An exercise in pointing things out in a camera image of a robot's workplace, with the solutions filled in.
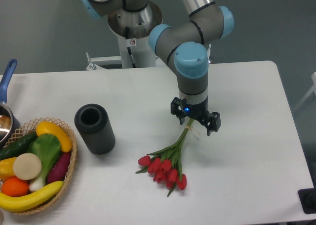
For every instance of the black device at edge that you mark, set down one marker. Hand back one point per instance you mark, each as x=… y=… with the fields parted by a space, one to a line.
x=308 y=200

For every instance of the white furniture frame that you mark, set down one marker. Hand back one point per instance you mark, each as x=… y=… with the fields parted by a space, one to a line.
x=308 y=97

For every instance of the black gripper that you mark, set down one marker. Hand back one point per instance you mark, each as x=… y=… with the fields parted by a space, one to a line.
x=181 y=109

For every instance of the green bok choy toy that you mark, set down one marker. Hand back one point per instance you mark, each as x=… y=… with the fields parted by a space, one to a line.
x=48 y=148

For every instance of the beige round disc toy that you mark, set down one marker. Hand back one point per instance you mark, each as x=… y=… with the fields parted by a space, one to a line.
x=27 y=166

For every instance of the yellow banana toy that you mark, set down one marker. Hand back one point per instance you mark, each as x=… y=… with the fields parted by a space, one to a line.
x=26 y=202

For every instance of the red tulip bouquet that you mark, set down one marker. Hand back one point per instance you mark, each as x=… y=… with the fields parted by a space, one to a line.
x=165 y=165

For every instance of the orange fruit toy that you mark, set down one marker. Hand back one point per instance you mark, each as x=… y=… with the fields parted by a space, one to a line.
x=15 y=187

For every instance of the dark grey ribbed vase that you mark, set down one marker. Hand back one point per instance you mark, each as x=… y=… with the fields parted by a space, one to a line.
x=93 y=124

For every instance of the yellow squash toy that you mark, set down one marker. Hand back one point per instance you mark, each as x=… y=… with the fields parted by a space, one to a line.
x=47 y=127

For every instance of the green cucumber toy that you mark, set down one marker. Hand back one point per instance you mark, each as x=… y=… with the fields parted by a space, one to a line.
x=19 y=146

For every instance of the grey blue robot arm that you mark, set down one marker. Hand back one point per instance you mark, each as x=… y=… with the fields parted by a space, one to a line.
x=182 y=49

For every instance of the yellow pepper toy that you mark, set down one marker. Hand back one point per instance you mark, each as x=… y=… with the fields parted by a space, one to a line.
x=6 y=168

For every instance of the blue handled metal pot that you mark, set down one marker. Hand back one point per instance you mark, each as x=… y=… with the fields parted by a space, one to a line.
x=8 y=122

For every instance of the woven wicker basket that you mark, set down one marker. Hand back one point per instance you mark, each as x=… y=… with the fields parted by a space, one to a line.
x=31 y=127

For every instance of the purple sweet potato toy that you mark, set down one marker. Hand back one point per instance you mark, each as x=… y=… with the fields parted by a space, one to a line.
x=59 y=170

